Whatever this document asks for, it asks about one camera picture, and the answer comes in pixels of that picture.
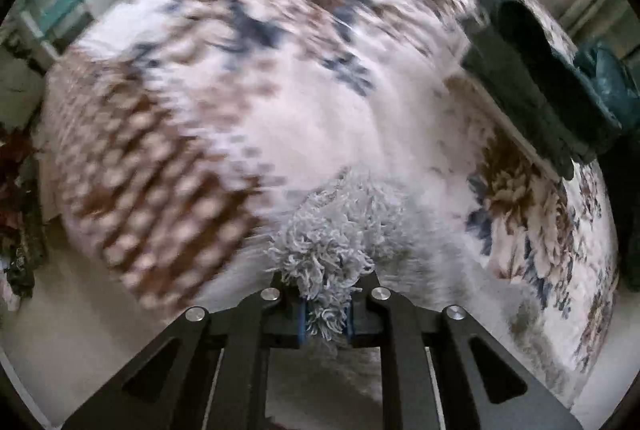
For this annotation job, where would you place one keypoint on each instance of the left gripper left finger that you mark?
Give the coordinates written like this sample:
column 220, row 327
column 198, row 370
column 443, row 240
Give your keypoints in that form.
column 204, row 371

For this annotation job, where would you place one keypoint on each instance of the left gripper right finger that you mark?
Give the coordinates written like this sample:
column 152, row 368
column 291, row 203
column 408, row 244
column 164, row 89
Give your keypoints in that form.
column 443, row 370

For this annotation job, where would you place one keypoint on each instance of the grey fluffy pants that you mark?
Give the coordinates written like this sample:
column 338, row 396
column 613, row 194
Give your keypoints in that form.
column 357, row 225

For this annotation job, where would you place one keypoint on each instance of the floral bed blanket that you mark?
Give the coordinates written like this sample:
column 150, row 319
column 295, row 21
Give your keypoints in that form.
column 175, row 129

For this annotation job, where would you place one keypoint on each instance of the dark folded clothes stack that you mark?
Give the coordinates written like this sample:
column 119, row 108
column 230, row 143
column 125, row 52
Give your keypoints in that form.
column 551, row 104

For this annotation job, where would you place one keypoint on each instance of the dark green quilt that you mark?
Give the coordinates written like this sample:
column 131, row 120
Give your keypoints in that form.
column 612, row 82

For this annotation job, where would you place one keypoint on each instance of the teal storage rack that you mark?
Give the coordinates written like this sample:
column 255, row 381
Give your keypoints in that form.
column 48, row 27

